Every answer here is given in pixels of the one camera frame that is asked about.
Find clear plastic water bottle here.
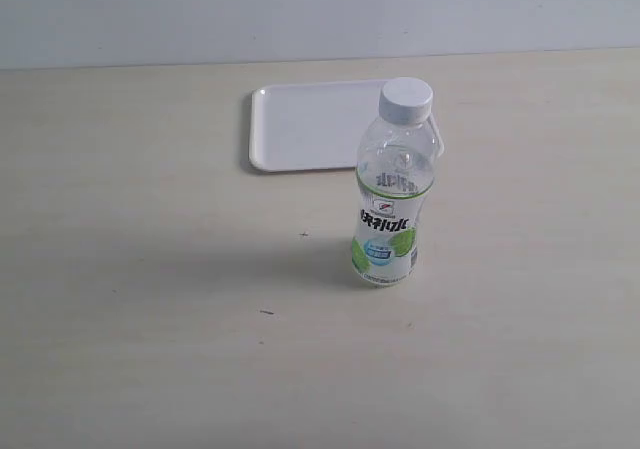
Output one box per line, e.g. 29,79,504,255
351,117,443,286

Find white bottle cap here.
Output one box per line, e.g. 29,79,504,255
378,77,434,125

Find white rectangular tray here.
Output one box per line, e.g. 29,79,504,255
248,79,414,172

